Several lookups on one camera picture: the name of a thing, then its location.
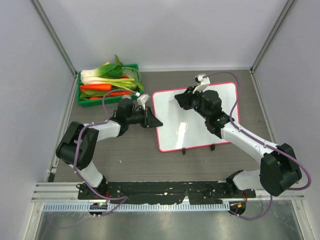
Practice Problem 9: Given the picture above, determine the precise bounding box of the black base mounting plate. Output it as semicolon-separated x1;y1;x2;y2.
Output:
77;180;257;205

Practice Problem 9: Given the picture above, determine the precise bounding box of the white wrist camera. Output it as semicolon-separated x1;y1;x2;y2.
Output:
192;74;211;94
137;93;150;110

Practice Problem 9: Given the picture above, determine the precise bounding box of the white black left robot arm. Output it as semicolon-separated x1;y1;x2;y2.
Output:
55;98;163;200

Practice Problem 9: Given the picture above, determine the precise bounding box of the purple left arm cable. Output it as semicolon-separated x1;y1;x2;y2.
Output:
72;90;142;217

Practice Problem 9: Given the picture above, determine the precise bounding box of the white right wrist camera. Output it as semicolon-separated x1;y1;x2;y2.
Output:
192;74;211;94

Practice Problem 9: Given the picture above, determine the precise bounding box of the green leaf vegetable toy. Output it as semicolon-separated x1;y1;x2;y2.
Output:
79;90;107;101

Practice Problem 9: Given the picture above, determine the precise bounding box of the green onion toy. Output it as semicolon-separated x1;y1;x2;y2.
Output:
80;77;144;92

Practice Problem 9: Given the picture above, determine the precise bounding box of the blue silver energy drink can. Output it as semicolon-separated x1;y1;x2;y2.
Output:
121;94;132;100

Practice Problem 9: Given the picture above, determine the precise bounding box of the white slotted cable duct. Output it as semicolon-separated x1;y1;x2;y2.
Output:
42;201;230;213

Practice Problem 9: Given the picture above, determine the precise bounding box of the green plastic tray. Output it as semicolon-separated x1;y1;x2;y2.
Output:
76;64;143;107

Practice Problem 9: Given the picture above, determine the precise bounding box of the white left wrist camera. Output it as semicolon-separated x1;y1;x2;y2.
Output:
137;93;150;110

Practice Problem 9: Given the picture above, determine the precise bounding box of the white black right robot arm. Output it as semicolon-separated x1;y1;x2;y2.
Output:
174;87;302;198

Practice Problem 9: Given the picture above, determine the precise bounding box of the orange carrot toy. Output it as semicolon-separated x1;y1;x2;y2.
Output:
80;83;112;92

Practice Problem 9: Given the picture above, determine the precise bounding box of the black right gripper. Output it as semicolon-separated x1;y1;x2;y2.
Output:
174;85;210;120

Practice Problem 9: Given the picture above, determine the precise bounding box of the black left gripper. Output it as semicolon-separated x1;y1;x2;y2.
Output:
127;106;163;129

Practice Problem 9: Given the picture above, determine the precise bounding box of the bok choy toy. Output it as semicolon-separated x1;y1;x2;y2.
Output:
80;54;124;79

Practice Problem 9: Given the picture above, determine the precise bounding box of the pink framed whiteboard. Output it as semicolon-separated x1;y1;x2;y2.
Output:
152;87;228;153

